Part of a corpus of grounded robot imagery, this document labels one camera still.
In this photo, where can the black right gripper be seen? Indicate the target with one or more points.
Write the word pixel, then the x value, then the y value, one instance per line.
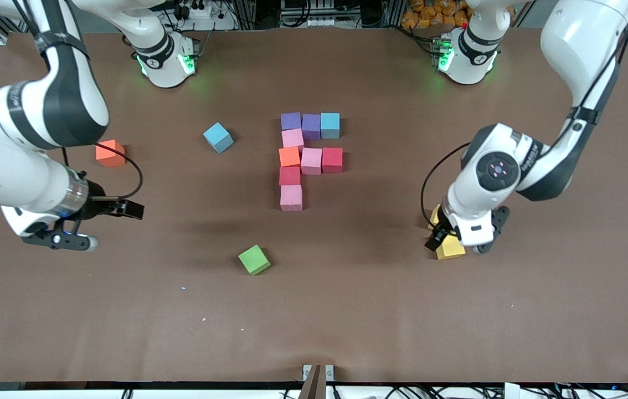
pixel 99 206

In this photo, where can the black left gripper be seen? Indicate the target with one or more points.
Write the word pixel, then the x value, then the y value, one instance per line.
pixel 435 241

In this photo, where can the yellow foam cube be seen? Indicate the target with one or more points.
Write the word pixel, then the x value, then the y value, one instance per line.
pixel 451 250
pixel 434 217

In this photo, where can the red foam cube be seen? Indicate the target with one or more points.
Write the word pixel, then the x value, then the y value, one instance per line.
pixel 332 160
pixel 289 176

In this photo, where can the pink foam cube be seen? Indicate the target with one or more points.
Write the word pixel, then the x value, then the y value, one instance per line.
pixel 292 138
pixel 312 161
pixel 291 198

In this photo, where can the blue foam cube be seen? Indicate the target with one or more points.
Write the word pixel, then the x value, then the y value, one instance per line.
pixel 218 137
pixel 330 126

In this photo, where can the orange foam cube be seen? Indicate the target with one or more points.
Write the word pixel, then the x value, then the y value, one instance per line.
pixel 112 156
pixel 289 157

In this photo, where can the purple foam cube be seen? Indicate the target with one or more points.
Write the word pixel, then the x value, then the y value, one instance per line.
pixel 312 126
pixel 291 122

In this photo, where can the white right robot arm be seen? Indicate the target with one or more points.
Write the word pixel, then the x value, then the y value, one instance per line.
pixel 15 172

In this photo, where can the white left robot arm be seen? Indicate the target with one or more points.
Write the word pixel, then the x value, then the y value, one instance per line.
pixel 474 202

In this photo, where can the brown paper table cover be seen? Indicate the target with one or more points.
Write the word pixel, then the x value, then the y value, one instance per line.
pixel 347 332

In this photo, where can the green foam cube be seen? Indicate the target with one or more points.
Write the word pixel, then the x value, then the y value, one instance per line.
pixel 253 259

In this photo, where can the white power strip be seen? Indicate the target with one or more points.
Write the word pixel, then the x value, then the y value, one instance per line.
pixel 209 22
pixel 322 22

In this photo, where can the orange fruit pile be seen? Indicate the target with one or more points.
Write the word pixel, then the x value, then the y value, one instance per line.
pixel 430 15

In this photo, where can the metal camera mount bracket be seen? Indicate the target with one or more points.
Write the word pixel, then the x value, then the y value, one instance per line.
pixel 317 385

